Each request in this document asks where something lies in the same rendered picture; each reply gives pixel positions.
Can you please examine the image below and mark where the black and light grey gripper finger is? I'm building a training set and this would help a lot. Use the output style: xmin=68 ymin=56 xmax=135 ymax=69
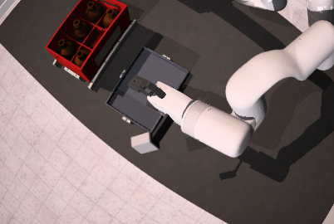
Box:
xmin=128 ymin=75 xmax=166 ymax=99
xmin=146 ymin=101 xmax=158 ymax=111

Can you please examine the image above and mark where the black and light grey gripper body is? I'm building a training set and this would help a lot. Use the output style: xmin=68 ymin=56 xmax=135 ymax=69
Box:
xmin=147 ymin=81 xmax=201 ymax=132

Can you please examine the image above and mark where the brown bottle with blue band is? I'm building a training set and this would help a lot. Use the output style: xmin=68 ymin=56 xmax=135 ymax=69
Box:
xmin=71 ymin=19 xmax=91 ymax=43

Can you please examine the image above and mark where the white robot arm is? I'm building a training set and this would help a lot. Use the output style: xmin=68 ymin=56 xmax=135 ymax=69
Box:
xmin=131 ymin=0 xmax=334 ymax=158

